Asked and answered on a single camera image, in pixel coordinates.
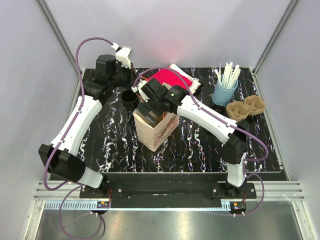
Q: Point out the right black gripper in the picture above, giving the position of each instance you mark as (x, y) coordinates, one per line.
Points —
(141, 107)

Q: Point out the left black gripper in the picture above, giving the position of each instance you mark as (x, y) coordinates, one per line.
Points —
(131, 73)

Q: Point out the paper takeout bag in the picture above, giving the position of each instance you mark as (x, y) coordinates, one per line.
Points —
(153, 128)

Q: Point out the black coffee cup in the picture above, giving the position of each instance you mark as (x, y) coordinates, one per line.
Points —
(129, 100)

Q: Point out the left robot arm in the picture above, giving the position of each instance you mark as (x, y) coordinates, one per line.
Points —
(60, 157)

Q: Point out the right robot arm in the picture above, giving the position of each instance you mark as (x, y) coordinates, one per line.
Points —
(178, 100)

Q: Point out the red folded cloth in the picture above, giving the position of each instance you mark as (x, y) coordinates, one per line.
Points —
(167, 77)

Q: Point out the stack of napkins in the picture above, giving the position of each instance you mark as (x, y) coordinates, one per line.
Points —
(193, 83)

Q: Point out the black cup lid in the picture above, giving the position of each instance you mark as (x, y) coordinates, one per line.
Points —
(219, 109)

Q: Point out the blue straw holder cup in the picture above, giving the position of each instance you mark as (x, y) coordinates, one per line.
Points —
(221, 95)

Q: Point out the bottom cardboard cup carrier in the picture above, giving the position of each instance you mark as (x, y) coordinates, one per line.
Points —
(251, 106)

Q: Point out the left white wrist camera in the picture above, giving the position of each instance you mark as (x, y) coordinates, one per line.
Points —
(123, 55)

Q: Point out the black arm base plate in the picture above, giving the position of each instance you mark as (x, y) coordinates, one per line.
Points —
(196, 190)

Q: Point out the aluminium frame rail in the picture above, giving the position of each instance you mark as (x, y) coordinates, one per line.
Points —
(171, 210)

